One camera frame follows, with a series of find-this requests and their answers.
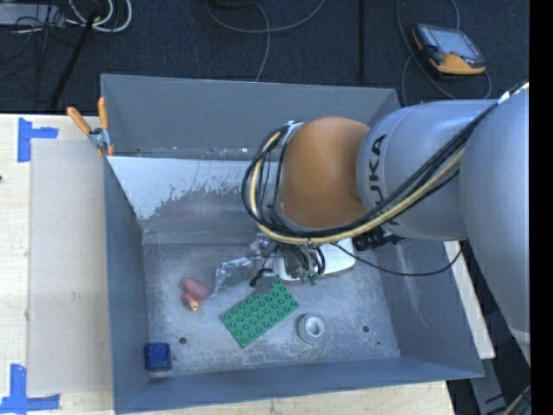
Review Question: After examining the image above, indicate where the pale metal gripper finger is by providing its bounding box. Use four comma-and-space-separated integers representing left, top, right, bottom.
213, 255, 264, 294
249, 269, 278, 296

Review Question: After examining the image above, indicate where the green studded flat plate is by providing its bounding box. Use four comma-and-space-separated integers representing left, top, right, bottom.
219, 277, 301, 350

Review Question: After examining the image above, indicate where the grey metal bin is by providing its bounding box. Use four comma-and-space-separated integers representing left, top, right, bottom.
99, 73, 486, 415

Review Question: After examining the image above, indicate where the red and yellow toy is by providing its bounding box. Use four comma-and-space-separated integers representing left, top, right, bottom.
179, 276, 212, 313

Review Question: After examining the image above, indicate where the blue block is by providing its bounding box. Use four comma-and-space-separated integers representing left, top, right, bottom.
143, 342, 173, 373

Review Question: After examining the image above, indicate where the pale flat board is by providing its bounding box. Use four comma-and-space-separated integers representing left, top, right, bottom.
25, 138, 114, 399

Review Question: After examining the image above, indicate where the black cylinder on white bracket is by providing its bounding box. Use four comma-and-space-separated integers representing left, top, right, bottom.
318, 230, 390, 277

